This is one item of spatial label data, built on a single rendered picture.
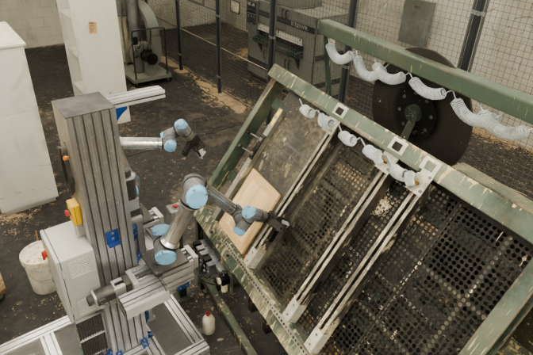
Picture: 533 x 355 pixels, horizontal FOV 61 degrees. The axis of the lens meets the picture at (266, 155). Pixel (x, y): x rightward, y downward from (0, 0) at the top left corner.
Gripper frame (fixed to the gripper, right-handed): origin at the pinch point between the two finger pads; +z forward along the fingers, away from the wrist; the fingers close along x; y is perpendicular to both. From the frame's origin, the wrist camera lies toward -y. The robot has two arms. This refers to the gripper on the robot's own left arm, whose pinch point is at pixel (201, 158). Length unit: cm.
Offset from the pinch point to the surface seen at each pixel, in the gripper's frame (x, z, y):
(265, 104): 3, 3, 63
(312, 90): -43, -20, 79
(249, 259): -70, 32, -22
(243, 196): -28.5, 28.9, 4.8
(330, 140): -77, -9, 60
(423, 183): -147, -21, 60
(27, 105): 205, -17, -78
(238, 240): -47, 39, -18
